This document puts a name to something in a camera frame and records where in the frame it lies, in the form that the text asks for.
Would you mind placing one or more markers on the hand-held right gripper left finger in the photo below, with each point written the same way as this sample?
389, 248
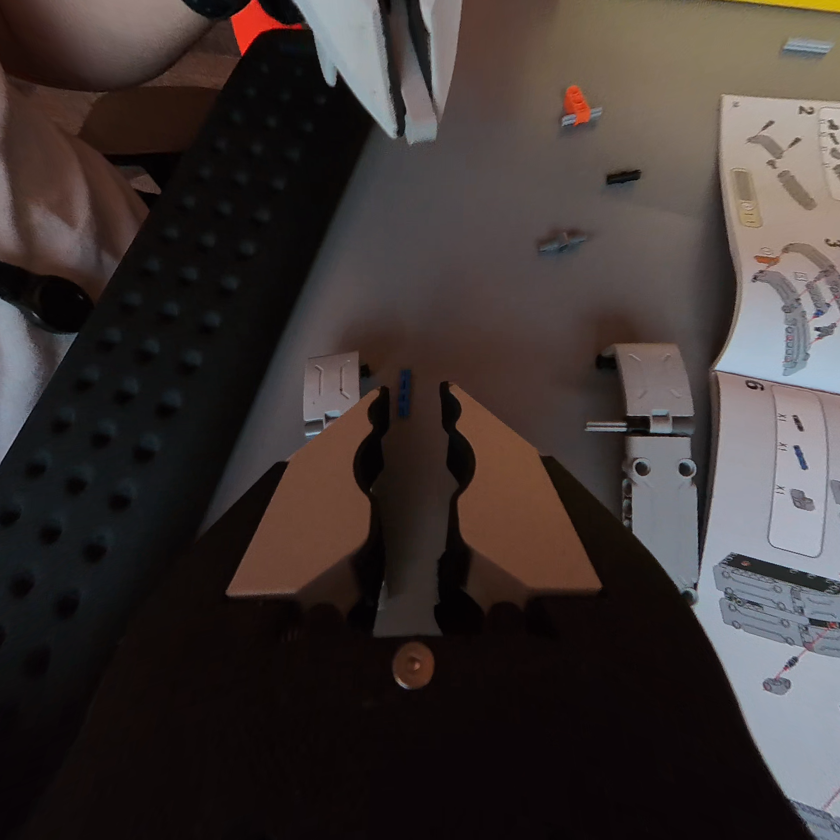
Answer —
308, 525

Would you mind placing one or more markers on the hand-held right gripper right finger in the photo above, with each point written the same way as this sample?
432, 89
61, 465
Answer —
518, 525

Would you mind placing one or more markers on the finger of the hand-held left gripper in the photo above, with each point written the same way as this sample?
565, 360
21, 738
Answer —
354, 52
436, 46

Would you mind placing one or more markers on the blue toy pin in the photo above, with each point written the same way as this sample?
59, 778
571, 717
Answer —
405, 394

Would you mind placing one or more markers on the grey desk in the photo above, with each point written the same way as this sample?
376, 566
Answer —
492, 229

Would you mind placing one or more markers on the person's left hand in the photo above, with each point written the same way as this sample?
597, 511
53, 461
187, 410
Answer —
98, 39

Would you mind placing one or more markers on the grey toy panel assembly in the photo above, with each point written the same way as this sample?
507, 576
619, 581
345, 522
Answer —
659, 499
328, 387

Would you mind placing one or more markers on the orange brick with grey pin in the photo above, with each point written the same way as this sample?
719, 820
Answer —
576, 102

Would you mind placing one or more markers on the black perforated chair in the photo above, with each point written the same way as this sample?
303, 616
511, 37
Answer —
131, 394

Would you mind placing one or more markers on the black toy pin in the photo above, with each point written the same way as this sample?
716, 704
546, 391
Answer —
623, 177

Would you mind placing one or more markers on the grey axle connector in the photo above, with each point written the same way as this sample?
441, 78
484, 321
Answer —
562, 241

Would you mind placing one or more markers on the open instruction booklet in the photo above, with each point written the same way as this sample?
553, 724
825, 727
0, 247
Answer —
774, 328

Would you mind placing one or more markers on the black foam microphone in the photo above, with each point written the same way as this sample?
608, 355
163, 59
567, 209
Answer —
46, 298

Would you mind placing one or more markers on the yellow plastic bin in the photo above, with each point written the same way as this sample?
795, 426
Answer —
787, 4

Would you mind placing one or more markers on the small light grey axle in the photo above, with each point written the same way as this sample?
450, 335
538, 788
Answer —
807, 46

